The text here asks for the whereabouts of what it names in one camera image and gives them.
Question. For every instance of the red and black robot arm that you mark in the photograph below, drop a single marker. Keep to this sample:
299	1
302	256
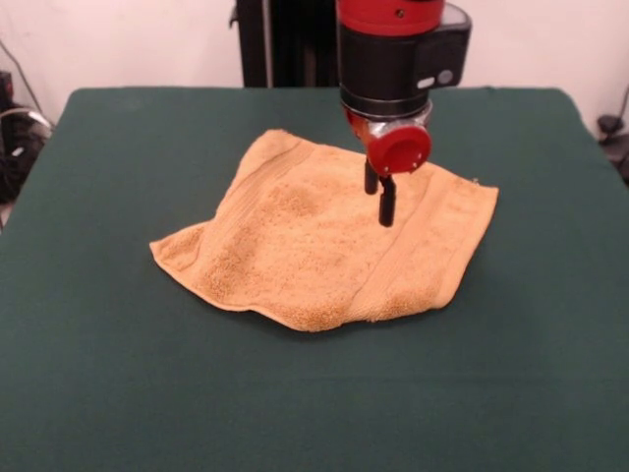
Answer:
393	54

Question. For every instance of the tan terry cloth towel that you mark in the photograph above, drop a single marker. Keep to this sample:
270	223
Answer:
304	255

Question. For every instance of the grey pedestal leg round foot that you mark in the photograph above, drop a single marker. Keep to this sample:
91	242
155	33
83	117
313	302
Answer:
611	123

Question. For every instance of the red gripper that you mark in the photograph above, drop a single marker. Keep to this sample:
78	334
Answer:
400	150

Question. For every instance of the dark green table cloth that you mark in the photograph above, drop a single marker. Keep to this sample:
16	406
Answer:
147	369

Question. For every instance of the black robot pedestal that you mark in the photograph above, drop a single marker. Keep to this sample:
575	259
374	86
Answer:
290	44

